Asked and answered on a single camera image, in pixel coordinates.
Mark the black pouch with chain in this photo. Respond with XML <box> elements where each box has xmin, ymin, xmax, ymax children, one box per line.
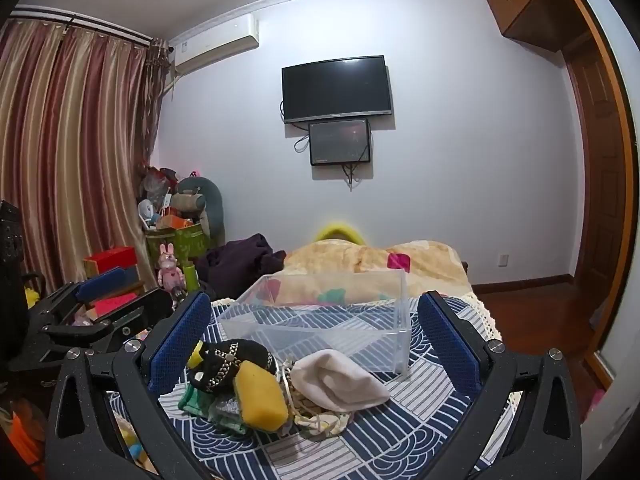
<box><xmin>186</xmin><ymin>339</ymin><xmax>277</xmax><ymax>396</ymax></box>

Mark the green knitted cloth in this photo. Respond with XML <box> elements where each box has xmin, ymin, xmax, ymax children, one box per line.
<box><xmin>178</xmin><ymin>384</ymin><xmax>248</xmax><ymax>436</ymax></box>

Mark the yellow sponge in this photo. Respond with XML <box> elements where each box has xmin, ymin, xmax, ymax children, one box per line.
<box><xmin>233</xmin><ymin>361</ymin><xmax>288</xmax><ymax>432</ymax></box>

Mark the white drawstring cloth pouch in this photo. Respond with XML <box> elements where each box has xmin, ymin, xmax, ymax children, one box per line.
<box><xmin>291</xmin><ymin>349</ymin><xmax>390</xmax><ymax>413</ymax></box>

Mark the yellow felt ball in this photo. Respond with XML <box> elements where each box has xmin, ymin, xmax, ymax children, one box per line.
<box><xmin>186</xmin><ymin>340</ymin><xmax>204</xmax><ymax>370</ymax></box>

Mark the red box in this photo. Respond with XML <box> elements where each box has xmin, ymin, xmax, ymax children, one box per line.
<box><xmin>84</xmin><ymin>246</ymin><xmax>138</xmax><ymax>278</ymax></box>

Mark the pink rabbit toy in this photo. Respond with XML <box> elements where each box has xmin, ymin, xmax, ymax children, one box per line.
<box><xmin>157</xmin><ymin>243</ymin><xmax>186</xmax><ymax>300</ymax></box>

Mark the green bottle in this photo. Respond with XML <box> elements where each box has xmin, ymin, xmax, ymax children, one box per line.
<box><xmin>182</xmin><ymin>261</ymin><xmax>200</xmax><ymax>292</ymax></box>

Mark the blue white patterned tablecloth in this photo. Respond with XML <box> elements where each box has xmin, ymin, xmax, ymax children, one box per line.
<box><xmin>160</xmin><ymin>313</ymin><xmax>472</xmax><ymax>479</ymax></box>

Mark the beige fleece blanket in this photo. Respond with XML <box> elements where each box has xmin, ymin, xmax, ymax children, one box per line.
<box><xmin>270</xmin><ymin>240</ymin><xmax>475</xmax><ymax>298</ymax></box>

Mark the clear plastic storage box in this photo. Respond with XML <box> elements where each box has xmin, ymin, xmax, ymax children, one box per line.
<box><xmin>217</xmin><ymin>270</ymin><xmax>411</xmax><ymax>377</ymax></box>

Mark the dark purple clothing pile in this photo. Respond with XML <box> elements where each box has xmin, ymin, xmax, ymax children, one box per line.
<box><xmin>195</xmin><ymin>233</ymin><xmax>286</xmax><ymax>300</ymax></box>

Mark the green cardboard box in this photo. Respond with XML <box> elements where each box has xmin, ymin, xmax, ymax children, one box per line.
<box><xmin>144</xmin><ymin>224</ymin><xmax>212</xmax><ymax>269</ymax></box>

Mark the grey plush toy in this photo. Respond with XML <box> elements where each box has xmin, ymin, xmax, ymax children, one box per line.
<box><xmin>170</xmin><ymin>177</ymin><xmax>224</xmax><ymax>242</ymax></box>

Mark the striped brown curtain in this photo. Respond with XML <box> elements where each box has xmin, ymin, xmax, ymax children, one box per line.
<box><xmin>1</xmin><ymin>18</ymin><xmax>165</xmax><ymax>288</ymax></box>

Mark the yellow green pillow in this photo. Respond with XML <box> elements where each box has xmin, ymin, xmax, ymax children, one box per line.
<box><xmin>314</xmin><ymin>221</ymin><xmax>367</xmax><ymax>246</ymax></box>

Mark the brown wooden door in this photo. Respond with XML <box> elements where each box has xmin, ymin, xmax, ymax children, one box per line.
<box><xmin>567</xmin><ymin>39</ymin><xmax>625</xmax><ymax>307</ymax></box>

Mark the white air conditioner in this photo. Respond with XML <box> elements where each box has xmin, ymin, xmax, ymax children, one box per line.
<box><xmin>172</xmin><ymin>14</ymin><xmax>259</xmax><ymax>76</ymax></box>

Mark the wooden overhead cabinet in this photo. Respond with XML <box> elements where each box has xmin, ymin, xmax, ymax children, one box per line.
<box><xmin>487</xmin><ymin>0</ymin><xmax>588</xmax><ymax>52</ymax></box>

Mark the small wall monitor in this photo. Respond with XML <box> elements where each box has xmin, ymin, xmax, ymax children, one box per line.
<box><xmin>309</xmin><ymin>119</ymin><xmax>371</xmax><ymax>166</ymax></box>

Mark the large wall television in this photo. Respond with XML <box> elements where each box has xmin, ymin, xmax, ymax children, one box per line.
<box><xmin>281</xmin><ymin>55</ymin><xmax>393</xmax><ymax>124</ymax></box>

